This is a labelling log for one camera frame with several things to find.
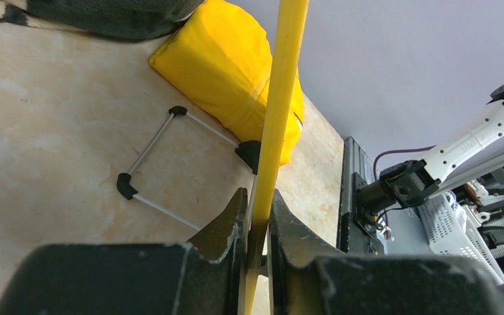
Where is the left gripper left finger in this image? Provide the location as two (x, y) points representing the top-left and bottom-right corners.
(0, 188), (248, 314)

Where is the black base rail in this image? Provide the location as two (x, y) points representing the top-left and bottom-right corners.
(336, 137), (385, 255)

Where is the yellow-framed whiteboard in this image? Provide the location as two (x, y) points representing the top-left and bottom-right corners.
(244, 0), (309, 314)

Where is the black floral blanket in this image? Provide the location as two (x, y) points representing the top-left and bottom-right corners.
(0, 0), (203, 41)

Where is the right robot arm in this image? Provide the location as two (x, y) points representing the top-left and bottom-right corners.
(356, 84), (504, 215)

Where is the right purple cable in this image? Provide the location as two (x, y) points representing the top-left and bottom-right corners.
(373, 145), (436, 181)

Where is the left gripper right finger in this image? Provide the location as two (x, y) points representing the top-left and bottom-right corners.
(268, 192), (504, 314)

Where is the whiteboard wire stand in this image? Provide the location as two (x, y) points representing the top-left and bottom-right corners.
(116, 106), (259, 231)

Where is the yellow t-shirt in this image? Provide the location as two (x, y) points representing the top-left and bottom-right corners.
(148, 0), (305, 166)

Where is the white plastic basket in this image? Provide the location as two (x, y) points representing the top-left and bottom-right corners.
(416, 191), (504, 284)

